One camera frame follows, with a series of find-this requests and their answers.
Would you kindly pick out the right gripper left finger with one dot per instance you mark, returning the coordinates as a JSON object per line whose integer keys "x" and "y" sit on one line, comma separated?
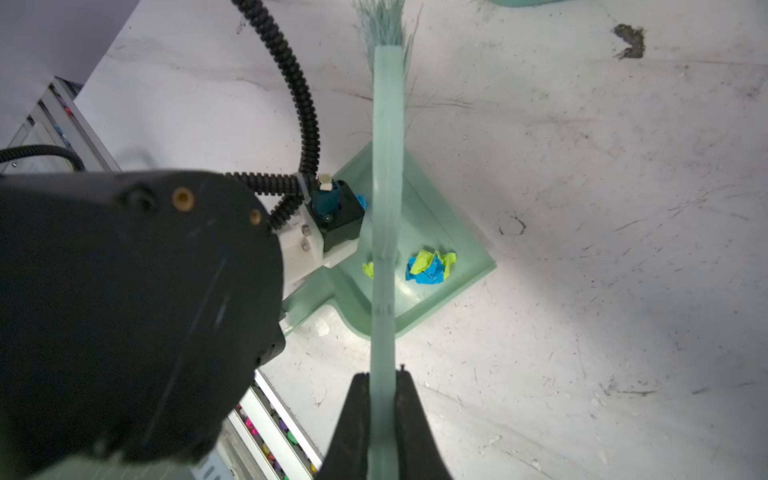
{"x": 347, "y": 456}

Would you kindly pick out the green trash bin with bag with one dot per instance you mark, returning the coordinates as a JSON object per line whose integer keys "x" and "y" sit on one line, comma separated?
{"x": 522, "y": 3}

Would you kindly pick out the paper scraps cluster far left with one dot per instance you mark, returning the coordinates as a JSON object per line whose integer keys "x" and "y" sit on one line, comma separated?
{"x": 430, "y": 268}

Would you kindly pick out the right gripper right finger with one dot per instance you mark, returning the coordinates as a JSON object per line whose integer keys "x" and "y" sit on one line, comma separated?
{"x": 418, "y": 455}

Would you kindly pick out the green hand brush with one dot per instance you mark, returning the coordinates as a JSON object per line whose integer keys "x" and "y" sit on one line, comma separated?
{"x": 385, "y": 35}

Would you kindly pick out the green plastic dustpan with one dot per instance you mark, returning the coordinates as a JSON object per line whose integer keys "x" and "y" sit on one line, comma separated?
{"x": 428, "y": 222}

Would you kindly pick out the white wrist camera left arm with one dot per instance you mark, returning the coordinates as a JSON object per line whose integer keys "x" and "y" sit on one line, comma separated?
{"x": 324, "y": 232}

